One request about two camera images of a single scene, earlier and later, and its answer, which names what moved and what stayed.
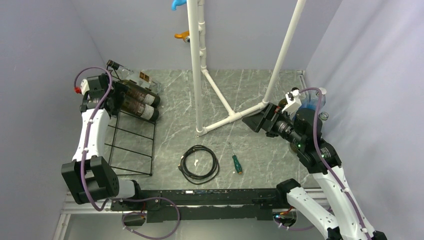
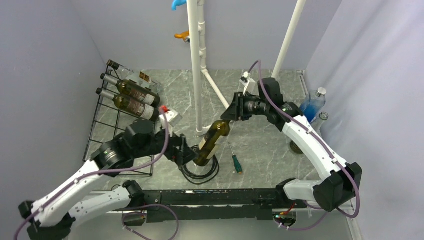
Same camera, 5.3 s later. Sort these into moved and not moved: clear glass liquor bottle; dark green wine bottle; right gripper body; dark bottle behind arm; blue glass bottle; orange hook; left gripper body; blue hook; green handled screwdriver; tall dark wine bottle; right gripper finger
Moved: right gripper body; left gripper body; right gripper finger; tall dark wine bottle
Not moved: dark green wine bottle; orange hook; clear glass liquor bottle; dark bottle behind arm; blue glass bottle; green handled screwdriver; blue hook
